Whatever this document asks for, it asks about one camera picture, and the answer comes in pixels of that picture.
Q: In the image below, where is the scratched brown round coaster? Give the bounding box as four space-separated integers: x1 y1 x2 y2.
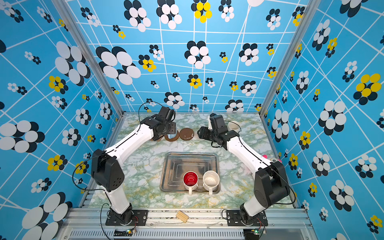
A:
179 128 195 141

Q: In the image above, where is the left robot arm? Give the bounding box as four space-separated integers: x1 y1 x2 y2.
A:
91 107 176 225

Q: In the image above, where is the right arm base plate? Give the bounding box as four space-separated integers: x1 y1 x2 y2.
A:
223 210 269 228

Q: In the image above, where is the metal tray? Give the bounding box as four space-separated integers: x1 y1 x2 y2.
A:
160 152 221 195

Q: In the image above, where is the aluminium front rail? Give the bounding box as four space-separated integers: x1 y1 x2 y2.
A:
57 208 317 240

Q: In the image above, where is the red inside mug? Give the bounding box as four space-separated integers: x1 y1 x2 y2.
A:
183 171 199 195

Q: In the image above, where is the small wooden block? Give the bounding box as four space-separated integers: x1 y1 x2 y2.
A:
176 211 189 223

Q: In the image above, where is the pink plush toy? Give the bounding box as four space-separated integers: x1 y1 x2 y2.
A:
262 155 282 163

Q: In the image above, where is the dark brown round coaster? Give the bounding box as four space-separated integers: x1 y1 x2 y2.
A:
165 131 180 142

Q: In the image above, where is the white mug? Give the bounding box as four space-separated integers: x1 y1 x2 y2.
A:
228 121 241 133
203 171 220 197

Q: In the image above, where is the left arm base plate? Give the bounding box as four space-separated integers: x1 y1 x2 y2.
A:
105 210 149 227

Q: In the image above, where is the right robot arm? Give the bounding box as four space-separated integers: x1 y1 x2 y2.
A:
198 113 292 225

